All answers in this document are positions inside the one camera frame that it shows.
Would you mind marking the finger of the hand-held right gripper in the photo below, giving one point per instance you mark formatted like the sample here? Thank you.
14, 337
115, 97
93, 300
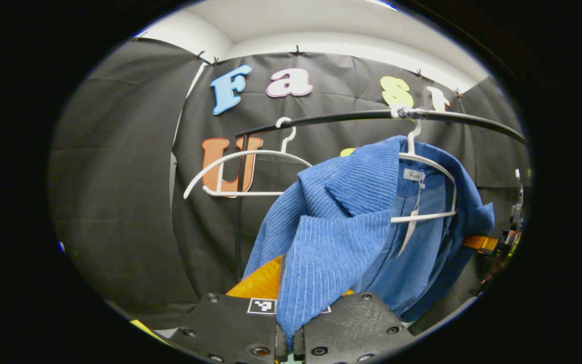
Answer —
480, 243

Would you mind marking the white hanger with hook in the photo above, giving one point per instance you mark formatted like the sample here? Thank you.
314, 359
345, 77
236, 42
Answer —
425, 217

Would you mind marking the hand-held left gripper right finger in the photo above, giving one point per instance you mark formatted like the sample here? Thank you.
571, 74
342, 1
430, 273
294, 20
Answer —
351, 323

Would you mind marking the black clothes rack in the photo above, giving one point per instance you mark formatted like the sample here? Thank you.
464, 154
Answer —
321, 119

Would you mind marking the empty white hanger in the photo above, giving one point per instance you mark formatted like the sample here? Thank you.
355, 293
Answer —
260, 193

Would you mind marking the black backdrop cloth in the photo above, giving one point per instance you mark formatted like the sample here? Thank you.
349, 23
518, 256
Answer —
119, 177

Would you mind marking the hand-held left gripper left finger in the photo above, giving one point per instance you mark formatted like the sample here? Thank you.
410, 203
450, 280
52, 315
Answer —
225, 323

